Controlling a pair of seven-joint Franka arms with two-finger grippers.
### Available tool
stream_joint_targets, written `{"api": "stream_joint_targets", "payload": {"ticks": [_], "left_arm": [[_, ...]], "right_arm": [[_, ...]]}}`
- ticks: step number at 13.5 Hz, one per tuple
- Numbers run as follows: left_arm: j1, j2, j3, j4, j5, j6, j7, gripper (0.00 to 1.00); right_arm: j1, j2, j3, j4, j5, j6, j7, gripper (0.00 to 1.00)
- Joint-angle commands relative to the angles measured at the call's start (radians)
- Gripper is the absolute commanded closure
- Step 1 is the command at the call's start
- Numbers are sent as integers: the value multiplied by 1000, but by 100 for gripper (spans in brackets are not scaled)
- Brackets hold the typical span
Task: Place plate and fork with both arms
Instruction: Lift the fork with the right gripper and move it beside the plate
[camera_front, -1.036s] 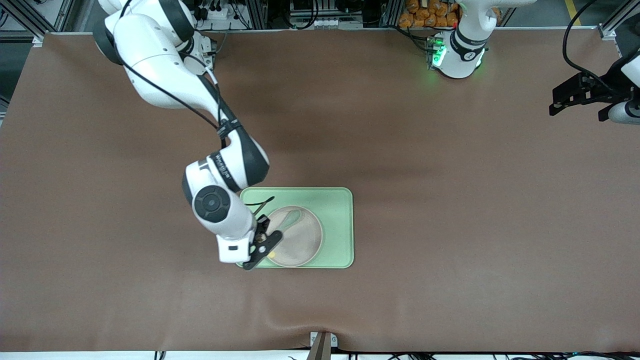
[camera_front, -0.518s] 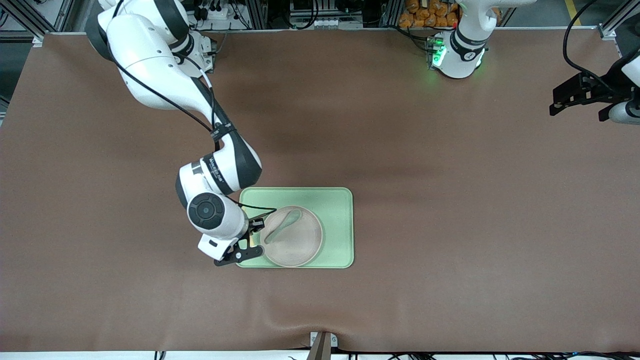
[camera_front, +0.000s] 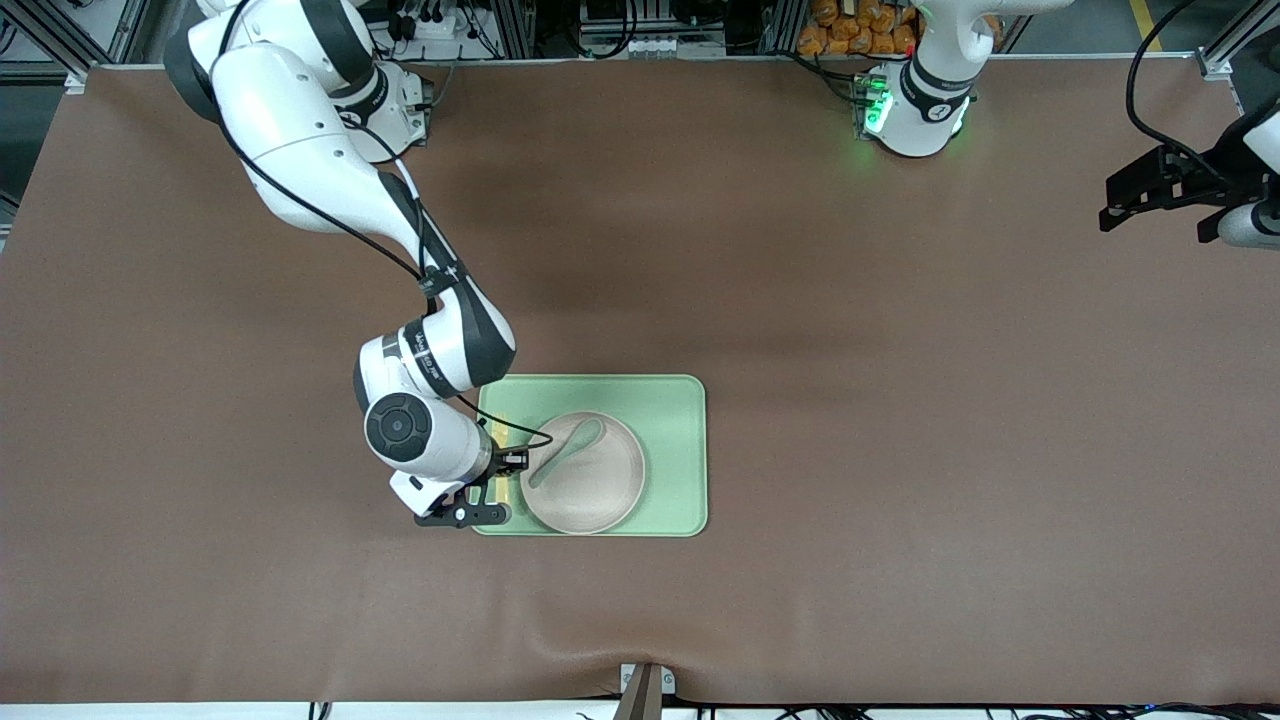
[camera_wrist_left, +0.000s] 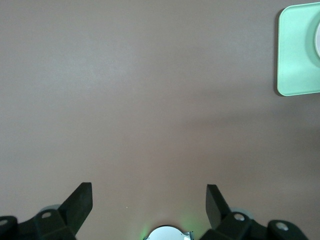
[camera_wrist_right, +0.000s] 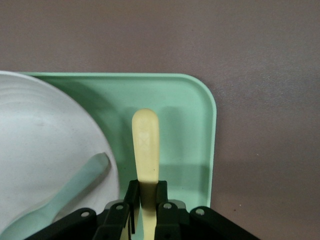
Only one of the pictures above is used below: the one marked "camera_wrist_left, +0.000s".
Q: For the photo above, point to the brown table cover mat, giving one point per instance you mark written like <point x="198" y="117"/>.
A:
<point x="125" y="87"/>

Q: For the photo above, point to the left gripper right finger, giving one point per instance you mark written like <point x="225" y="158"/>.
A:
<point x="217" y="212"/>

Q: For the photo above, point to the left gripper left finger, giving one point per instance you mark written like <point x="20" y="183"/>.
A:
<point x="75" y="212"/>

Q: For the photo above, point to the white round plate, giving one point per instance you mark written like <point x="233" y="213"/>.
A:
<point x="318" y="40"/>

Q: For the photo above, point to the light green rectangular tray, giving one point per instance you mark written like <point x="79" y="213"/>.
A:
<point x="295" y="50"/>

